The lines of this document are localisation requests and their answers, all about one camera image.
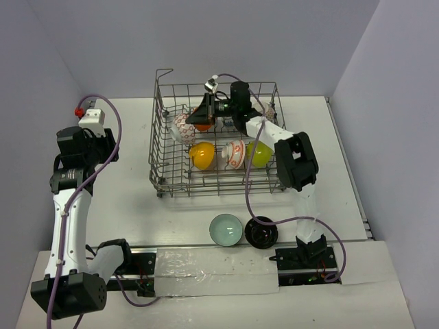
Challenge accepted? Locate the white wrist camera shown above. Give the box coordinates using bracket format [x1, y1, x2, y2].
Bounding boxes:
[78, 108, 105, 138]
[204, 75, 218, 94]

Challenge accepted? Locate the light teal bowl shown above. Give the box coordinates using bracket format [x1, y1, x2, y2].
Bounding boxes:
[209, 214, 243, 247]

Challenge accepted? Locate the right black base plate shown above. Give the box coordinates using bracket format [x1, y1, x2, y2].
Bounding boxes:
[269, 246, 341, 287]

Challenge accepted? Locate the grey patterned bowl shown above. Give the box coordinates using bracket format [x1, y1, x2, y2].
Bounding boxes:
[263, 103, 276, 123]

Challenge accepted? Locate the lime green bowl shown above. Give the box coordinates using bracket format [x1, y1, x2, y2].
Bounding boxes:
[246, 141, 274, 168]

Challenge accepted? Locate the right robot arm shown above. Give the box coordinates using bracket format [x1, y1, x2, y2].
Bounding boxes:
[187, 75, 327, 268]

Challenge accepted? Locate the orange bowl white inside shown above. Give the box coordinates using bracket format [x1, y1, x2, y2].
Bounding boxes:
[194, 124, 212, 132]

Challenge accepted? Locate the grey wire dish rack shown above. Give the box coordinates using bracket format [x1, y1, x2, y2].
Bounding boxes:
[148, 69, 286, 197]

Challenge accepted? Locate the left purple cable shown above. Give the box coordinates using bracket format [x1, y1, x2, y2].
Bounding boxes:
[45, 94, 162, 329]

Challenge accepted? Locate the blue floral bowl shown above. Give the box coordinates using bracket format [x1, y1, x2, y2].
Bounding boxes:
[222, 117, 235, 130]

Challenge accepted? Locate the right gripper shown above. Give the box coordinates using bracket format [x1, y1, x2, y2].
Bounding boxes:
[185, 93, 237, 127]

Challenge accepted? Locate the orange white patterned bowl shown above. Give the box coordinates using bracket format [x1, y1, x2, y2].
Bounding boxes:
[221, 139, 246, 169]

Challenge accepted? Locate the yellow-orange bowl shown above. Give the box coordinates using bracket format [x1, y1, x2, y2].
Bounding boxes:
[189, 142, 215, 170]

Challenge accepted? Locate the blue triangle pattern bowl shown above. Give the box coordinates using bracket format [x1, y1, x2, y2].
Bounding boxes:
[170, 113, 195, 145]

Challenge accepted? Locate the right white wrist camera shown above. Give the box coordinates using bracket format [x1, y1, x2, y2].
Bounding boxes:
[204, 75, 218, 94]

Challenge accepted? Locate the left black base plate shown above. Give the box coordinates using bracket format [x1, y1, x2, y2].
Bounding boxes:
[86, 241, 156, 298]

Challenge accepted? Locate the black glossy bowl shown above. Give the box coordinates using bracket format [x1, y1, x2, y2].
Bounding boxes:
[244, 219, 278, 249]

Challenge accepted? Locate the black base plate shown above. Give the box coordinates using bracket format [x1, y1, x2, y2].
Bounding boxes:
[269, 246, 341, 287]
[86, 241, 156, 298]

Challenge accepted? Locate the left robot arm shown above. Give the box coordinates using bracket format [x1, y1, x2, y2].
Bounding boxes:
[31, 126, 134, 326]

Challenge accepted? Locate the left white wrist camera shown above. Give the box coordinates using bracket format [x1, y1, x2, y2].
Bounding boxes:
[78, 108, 105, 138]

